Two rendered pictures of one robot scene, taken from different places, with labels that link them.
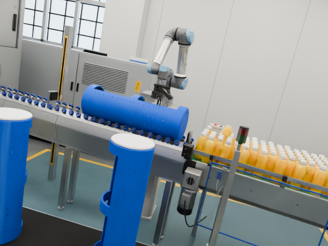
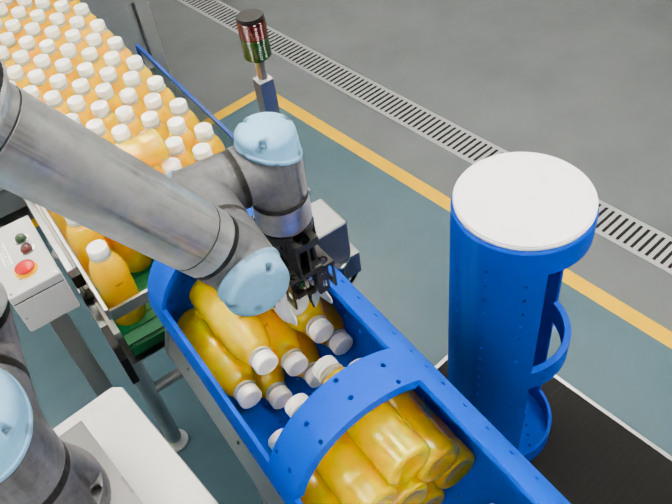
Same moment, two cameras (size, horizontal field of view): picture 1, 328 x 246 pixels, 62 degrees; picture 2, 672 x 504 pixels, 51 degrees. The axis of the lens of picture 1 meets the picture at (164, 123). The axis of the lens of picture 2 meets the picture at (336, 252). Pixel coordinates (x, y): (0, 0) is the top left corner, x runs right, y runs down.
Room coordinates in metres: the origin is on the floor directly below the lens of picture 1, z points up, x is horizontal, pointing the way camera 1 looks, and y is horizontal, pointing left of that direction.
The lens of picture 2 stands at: (2.61, 0.62, 2.02)
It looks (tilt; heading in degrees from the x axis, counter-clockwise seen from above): 47 degrees down; 226
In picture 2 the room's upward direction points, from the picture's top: 9 degrees counter-clockwise
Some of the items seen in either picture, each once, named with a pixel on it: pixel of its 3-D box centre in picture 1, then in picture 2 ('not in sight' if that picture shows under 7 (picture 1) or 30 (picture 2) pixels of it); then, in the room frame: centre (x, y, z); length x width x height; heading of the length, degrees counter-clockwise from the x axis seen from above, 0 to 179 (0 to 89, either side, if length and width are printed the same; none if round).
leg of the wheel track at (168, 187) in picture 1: (162, 214); not in sight; (2.08, -0.14, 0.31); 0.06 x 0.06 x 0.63; 75
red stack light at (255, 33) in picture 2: (243, 131); (252, 27); (1.69, -0.50, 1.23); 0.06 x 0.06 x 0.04
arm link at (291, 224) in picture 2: (161, 82); (284, 208); (2.18, 0.09, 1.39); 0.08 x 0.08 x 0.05
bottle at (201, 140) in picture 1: (200, 146); not in sight; (1.98, -0.31, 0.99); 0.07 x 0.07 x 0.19
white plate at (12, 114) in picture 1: (8, 113); not in sight; (1.69, 0.99, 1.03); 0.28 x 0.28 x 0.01
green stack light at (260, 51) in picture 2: (241, 137); (255, 45); (1.69, -0.50, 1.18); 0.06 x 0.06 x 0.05
